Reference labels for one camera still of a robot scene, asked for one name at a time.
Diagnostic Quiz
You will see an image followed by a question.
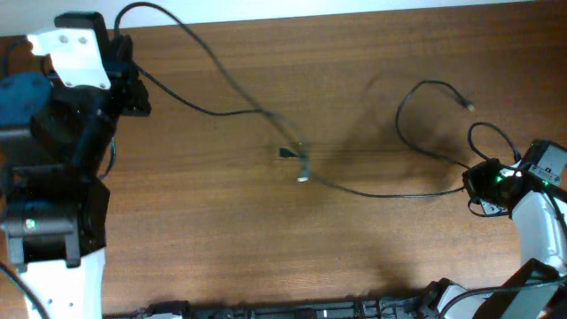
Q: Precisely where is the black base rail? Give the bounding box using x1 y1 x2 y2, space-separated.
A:
104 278 488 319

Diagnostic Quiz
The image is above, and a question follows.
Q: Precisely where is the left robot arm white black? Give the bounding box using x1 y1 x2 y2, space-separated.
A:
1 35 151 318

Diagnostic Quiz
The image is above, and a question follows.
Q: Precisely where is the black USB cable thick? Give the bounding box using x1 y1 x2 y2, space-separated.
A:
113 2 311 183

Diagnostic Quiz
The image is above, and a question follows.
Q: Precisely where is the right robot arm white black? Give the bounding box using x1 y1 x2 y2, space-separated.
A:
462 139 566 318

